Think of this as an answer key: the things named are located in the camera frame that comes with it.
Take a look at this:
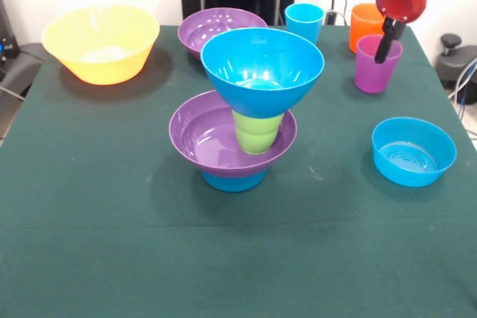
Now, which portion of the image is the large deep blue bowl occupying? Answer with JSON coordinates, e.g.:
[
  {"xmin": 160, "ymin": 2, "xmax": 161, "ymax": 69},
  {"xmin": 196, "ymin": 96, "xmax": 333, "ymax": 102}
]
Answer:
[{"xmin": 200, "ymin": 27, "xmax": 326, "ymax": 119}]

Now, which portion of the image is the purple bowl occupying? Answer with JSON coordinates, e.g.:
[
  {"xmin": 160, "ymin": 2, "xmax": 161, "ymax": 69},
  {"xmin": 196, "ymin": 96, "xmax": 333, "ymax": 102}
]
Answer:
[
  {"xmin": 168, "ymin": 89, "xmax": 299, "ymax": 179},
  {"xmin": 177, "ymin": 7, "xmax": 269, "ymax": 61}
]

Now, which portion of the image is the black knobbed equipment base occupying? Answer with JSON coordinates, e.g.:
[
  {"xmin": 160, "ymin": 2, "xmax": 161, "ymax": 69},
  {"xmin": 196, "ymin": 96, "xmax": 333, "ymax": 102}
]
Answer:
[{"xmin": 435, "ymin": 34, "xmax": 477, "ymax": 84}]

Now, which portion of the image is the green cup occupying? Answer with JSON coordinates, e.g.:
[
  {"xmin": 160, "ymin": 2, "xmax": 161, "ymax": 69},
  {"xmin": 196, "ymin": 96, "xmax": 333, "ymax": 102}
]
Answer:
[
  {"xmin": 235, "ymin": 127, "xmax": 281, "ymax": 156},
  {"xmin": 231, "ymin": 109, "xmax": 287, "ymax": 136}
]

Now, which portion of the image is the purple cup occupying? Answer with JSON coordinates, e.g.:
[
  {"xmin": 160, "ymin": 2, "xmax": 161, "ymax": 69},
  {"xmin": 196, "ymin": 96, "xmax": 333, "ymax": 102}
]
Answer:
[{"xmin": 354, "ymin": 34, "xmax": 404, "ymax": 95}]

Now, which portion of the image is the small blue bowl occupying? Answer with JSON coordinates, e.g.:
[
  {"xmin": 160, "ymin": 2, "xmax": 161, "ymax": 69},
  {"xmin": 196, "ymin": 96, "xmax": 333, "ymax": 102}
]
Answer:
[
  {"xmin": 371, "ymin": 116, "xmax": 458, "ymax": 188},
  {"xmin": 199, "ymin": 168, "xmax": 268, "ymax": 193}
]

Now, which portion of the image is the white cable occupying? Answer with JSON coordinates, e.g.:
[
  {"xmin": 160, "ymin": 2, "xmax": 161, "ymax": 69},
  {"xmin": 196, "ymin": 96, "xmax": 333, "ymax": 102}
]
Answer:
[
  {"xmin": 0, "ymin": 85, "xmax": 25, "ymax": 102},
  {"xmin": 448, "ymin": 83, "xmax": 477, "ymax": 101}
]

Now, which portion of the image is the orange cup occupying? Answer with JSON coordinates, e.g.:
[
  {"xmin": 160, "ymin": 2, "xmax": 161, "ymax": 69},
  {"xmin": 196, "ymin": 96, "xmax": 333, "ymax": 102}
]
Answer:
[{"xmin": 349, "ymin": 2, "xmax": 388, "ymax": 54}]

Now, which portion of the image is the blue cup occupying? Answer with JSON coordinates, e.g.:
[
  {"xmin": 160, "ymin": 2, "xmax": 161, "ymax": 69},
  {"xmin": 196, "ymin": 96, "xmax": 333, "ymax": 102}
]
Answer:
[{"xmin": 285, "ymin": 2, "xmax": 325, "ymax": 46}]

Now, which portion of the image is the blue cable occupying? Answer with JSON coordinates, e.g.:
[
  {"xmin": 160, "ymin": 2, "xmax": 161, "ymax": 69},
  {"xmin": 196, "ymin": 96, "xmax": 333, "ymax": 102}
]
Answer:
[{"xmin": 455, "ymin": 57, "xmax": 477, "ymax": 118}]

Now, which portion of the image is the black electronic device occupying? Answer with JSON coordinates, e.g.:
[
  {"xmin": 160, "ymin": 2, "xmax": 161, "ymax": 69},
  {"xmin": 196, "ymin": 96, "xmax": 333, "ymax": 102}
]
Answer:
[{"xmin": 0, "ymin": 0, "xmax": 20, "ymax": 60}]

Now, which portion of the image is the yellow bowl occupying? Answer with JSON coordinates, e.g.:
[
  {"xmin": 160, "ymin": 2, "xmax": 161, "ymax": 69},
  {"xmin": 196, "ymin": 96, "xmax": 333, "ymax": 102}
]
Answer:
[{"xmin": 40, "ymin": 4, "xmax": 161, "ymax": 85}]

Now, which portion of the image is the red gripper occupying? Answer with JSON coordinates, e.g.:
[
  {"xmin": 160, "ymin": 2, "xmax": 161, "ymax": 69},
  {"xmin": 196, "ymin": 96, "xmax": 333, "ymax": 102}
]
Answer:
[{"xmin": 373, "ymin": 0, "xmax": 448, "ymax": 65}]

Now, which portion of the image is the dark green tablecloth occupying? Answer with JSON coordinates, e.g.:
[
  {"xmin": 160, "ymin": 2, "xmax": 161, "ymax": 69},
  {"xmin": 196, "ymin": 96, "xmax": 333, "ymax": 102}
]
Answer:
[{"xmin": 0, "ymin": 25, "xmax": 477, "ymax": 318}]

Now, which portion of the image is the black power strip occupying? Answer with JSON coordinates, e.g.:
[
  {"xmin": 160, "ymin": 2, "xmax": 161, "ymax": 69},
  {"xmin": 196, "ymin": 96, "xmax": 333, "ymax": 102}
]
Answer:
[{"xmin": 324, "ymin": 9, "xmax": 350, "ymax": 25}]

